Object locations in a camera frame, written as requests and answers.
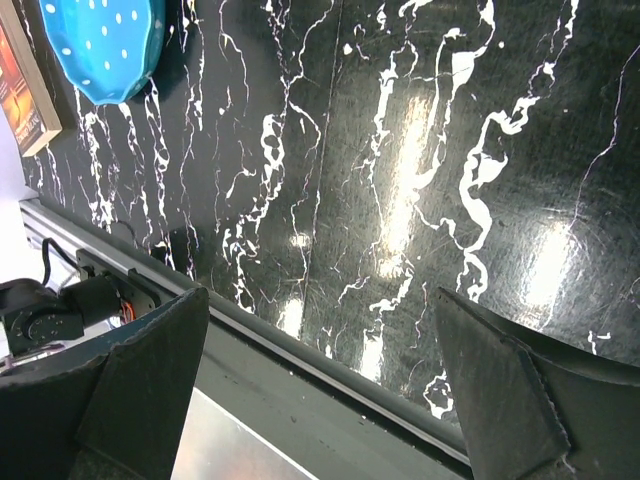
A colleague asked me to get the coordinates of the dark cover book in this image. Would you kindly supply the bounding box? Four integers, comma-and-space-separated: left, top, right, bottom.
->
1, 1, 62, 157

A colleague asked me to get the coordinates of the blue polka dot plate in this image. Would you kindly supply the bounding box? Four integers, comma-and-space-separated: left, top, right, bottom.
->
39, 0, 166, 106

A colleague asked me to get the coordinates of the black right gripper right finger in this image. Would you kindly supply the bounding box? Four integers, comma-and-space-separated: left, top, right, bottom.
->
435, 288, 639, 479

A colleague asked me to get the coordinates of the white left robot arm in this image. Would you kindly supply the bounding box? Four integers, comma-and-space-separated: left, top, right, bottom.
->
1, 238, 166, 372

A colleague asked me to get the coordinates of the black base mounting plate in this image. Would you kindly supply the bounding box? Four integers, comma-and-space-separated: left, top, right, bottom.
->
19, 199, 474, 480

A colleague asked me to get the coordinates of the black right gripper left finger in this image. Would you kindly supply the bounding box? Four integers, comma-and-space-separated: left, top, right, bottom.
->
1, 288, 209, 479

